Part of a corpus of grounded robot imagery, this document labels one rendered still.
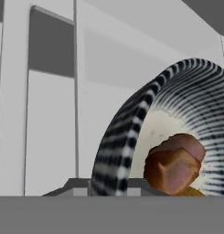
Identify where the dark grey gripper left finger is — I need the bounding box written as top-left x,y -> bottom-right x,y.
42,177 -> 92,197

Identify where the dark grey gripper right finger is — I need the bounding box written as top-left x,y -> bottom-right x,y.
126,177 -> 168,197

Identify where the black and white striped bowl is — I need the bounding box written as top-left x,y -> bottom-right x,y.
90,57 -> 224,197

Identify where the brown chicken drumstick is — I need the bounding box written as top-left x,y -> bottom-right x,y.
143,133 -> 207,197

